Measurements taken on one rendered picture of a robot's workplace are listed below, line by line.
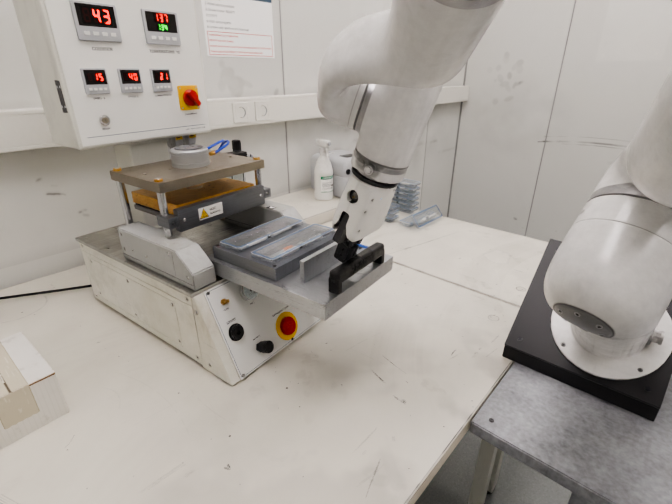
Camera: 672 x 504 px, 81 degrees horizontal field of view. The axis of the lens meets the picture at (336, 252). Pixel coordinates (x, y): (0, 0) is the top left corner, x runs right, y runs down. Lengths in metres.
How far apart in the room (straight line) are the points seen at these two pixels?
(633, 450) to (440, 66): 0.67
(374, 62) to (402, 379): 0.58
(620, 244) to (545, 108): 2.44
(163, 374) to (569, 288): 0.72
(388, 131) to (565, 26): 2.42
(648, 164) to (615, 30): 2.47
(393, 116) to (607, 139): 2.38
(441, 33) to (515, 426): 0.63
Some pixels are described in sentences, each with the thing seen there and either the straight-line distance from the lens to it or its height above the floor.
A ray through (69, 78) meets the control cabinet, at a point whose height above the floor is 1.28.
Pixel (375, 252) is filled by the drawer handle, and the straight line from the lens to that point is 0.71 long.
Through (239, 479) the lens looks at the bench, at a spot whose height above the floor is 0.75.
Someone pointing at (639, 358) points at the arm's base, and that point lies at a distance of 0.90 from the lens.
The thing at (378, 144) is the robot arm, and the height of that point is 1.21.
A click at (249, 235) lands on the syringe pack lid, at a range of 0.79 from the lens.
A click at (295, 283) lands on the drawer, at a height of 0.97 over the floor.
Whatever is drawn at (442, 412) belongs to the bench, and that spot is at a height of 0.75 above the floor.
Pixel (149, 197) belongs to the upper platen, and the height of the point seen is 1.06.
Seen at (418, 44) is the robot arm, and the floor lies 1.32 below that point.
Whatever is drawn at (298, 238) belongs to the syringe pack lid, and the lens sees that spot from 0.76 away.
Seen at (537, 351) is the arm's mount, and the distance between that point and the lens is 0.90.
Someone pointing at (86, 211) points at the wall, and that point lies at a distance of 1.44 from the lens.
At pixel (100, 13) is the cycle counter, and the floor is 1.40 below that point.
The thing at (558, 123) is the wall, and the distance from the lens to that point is 2.90.
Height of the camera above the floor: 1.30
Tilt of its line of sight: 25 degrees down
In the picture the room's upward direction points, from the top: straight up
